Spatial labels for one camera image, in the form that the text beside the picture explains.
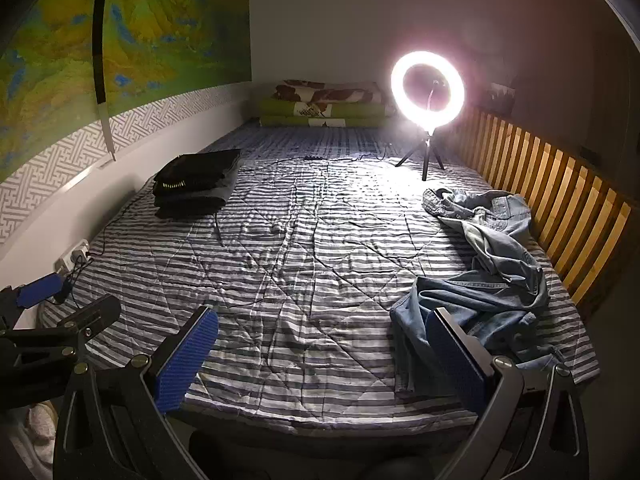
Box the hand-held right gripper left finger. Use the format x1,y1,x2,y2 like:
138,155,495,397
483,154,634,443
52,304,221,480

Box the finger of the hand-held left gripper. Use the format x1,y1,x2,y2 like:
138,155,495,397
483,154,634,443
10,294,122,356
0,274,73,331

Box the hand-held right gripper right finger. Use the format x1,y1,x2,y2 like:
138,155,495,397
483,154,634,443
426,306,591,480

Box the light blue denim jeans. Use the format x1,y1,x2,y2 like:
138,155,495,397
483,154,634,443
390,187,568,393

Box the white power strip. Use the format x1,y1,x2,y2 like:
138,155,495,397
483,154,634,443
55,241,92,273

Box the white slipper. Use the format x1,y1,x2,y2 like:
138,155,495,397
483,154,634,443
10,400,57,466

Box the striped bed sheet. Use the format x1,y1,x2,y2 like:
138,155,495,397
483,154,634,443
37,122,601,433

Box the green folded quilt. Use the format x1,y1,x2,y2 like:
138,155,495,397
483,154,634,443
259,96,396,128

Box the brown floral pillow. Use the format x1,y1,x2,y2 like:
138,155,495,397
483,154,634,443
272,80,386,105

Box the thin black socket cable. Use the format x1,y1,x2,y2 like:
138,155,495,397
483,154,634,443
62,180,153,306

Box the wooden slatted bed rail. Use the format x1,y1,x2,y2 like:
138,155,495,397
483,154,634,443
452,105,633,321

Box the black and white hanging strap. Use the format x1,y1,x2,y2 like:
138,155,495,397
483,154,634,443
90,0,118,162

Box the black cable with remote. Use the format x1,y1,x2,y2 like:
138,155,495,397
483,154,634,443
250,144,397,163

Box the dark wall picture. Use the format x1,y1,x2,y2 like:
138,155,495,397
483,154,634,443
487,82,517,113

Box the ring light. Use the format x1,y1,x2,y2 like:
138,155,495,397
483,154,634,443
390,50,467,128

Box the green wall map poster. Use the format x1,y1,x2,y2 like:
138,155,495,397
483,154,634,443
0,0,251,186

